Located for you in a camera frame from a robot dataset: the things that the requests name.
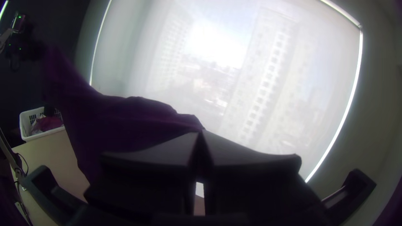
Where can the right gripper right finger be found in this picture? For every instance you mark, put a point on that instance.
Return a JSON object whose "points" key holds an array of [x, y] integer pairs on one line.
{"points": [[251, 182]]}

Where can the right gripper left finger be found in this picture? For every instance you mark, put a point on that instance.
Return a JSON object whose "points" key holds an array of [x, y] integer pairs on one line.
{"points": [[147, 175]]}

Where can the dark t-shirt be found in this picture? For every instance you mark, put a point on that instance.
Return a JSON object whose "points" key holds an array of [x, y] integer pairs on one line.
{"points": [[113, 125]]}

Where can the heap of clothes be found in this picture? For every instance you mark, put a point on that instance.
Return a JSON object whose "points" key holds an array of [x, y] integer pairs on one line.
{"points": [[47, 123]]}

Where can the white laundry basket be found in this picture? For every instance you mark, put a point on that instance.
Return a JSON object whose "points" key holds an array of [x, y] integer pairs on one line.
{"points": [[25, 125]]}

